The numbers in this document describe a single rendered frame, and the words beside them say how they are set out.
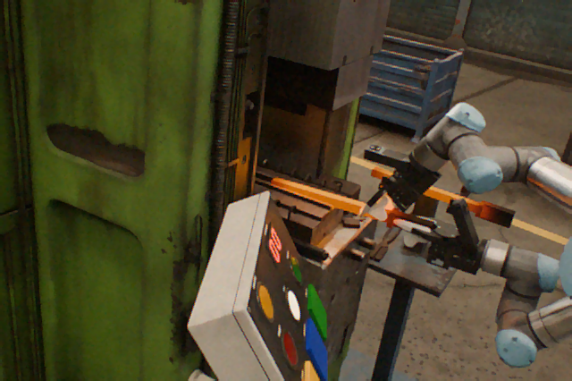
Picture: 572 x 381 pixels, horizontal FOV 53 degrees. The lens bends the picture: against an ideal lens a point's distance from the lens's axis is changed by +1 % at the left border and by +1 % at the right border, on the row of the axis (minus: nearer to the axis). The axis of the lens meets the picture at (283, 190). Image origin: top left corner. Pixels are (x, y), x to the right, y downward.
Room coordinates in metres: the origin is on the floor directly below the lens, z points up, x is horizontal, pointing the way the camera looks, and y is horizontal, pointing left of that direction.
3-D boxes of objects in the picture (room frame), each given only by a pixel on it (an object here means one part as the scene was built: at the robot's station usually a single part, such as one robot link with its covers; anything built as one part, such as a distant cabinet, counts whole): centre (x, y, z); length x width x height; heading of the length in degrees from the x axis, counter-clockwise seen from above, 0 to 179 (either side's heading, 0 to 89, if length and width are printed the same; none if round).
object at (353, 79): (1.36, 0.07, 1.32); 0.42 x 0.20 x 0.10; 65
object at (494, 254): (1.13, -0.49, 1.00); 0.08 x 0.05 x 0.08; 155
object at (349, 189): (1.46, -0.15, 0.95); 0.12 x 0.08 x 0.06; 65
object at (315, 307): (0.83, -0.08, 1.01); 0.07 x 0.05 x 0.07; 0
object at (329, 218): (1.36, 0.07, 0.96); 0.42 x 0.20 x 0.09; 65
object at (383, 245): (1.81, -0.43, 0.70); 0.60 x 0.04 x 0.01; 156
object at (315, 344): (0.73, -0.08, 1.01); 0.07 x 0.05 x 0.07; 0
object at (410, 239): (1.19, -0.31, 0.99); 0.09 x 0.03 x 0.06; 68
